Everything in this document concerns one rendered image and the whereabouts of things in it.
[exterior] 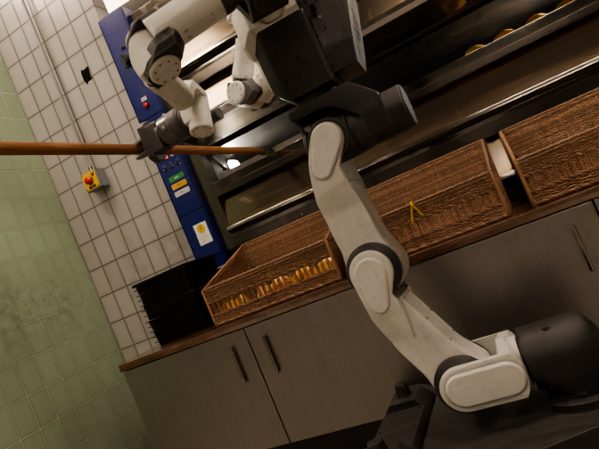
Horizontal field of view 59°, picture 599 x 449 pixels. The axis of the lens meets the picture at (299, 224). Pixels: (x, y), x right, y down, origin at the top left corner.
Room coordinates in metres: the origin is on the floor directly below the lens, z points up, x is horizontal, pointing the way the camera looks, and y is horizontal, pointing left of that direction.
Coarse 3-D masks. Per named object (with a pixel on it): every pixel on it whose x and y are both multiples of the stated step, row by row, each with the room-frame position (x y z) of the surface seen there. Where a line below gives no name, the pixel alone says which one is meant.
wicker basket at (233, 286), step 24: (312, 216) 2.33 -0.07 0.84; (264, 240) 2.42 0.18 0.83; (288, 240) 2.37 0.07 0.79; (312, 240) 2.32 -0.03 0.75; (240, 264) 2.37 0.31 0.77; (264, 264) 1.93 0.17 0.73; (288, 264) 1.90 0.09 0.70; (312, 264) 2.30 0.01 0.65; (336, 264) 1.84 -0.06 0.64; (216, 288) 2.01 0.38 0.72; (240, 288) 1.98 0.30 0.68; (264, 288) 1.94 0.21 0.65; (288, 288) 1.91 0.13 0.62; (312, 288) 1.88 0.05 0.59; (216, 312) 2.03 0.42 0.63; (240, 312) 1.99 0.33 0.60
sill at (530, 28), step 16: (576, 0) 1.90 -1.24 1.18; (592, 0) 1.88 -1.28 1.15; (544, 16) 1.94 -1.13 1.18; (560, 16) 1.92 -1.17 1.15; (512, 32) 1.98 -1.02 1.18; (528, 32) 1.97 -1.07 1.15; (480, 48) 2.03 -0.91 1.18; (496, 48) 2.01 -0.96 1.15; (448, 64) 2.08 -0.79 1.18; (464, 64) 2.06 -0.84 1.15; (416, 80) 2.13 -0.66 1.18; (432, 80) 2.11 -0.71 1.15; (272, 160) 2.39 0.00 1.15; (240, 176) 2.46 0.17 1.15
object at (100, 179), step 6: (96, 168) 2.67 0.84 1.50; (102, 168) 2.70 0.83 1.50; (84, 174) 2.68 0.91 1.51; (96, 174) 2.65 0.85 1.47; (102, 174) 2.69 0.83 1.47; (84, 180) 2.68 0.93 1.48; (96, 180) 2.65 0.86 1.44; (102, 180) 2.67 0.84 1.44; (108, 180) 2.71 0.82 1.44; (90, 186) 2.67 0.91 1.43; (96, 186) 2.66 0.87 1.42; (102, 186) 2.67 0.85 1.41; (90, 192) 2.70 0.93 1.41
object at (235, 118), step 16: (416, 0) 1.95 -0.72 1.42; (432, 0) 1.94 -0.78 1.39; (448, 0) 1.98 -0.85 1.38; (464, 0) 2.01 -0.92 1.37; (400, 16) 1.98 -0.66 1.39; (416, 16) 2.01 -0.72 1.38; (432, 16) 2.05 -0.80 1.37; (368, 32) 2.02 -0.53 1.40; (384, 32) 2.05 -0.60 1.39; (400, 32) 2.09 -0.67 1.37; (416, 32) 2.13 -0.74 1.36; (368, 48) 2.13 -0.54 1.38; (384, 48) 2.17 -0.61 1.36; (224, 112) 2.28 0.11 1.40; (240, 112) 2.31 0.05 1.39; (256, 112) 2.36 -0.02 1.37; (224, 128) 2.41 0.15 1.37; (240, 128) 2.47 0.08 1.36; (192, 144) 2.46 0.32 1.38; (208, 144) 2.52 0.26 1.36
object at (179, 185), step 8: (168, 160) 2.54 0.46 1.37; (176, 160) 2.52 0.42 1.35; (160, 168) 2.56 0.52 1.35; (168, 168) 2.55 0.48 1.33; (176, 168) 2.53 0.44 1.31; (184, 168) 2.52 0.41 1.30; (168, 176) 2.55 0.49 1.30; (176, 176) 2.54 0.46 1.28; (184, 176) 2.52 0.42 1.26; (168, 184) 2.56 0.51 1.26; (176, 184) 2.54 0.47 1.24; (184, 184) 2.53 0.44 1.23; (176, 192) 2.55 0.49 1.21; (184, 192) 2.54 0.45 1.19; (192, 192) 2.52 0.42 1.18; (176, 200) 2.56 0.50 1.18
